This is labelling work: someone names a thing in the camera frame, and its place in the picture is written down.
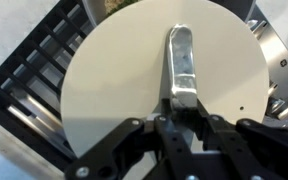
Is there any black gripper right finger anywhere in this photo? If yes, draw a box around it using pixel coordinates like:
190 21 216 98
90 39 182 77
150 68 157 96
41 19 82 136
195 100 288 180

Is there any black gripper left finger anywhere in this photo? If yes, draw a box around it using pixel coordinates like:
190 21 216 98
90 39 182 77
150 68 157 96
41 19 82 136
64 99 197 180

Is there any cream round pot lid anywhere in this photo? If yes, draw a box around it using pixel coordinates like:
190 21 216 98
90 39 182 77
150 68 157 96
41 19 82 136
61 0 269 156

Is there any black gas stove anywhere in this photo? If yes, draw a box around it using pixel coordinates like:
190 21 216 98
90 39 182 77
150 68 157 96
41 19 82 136
0 0 288 169

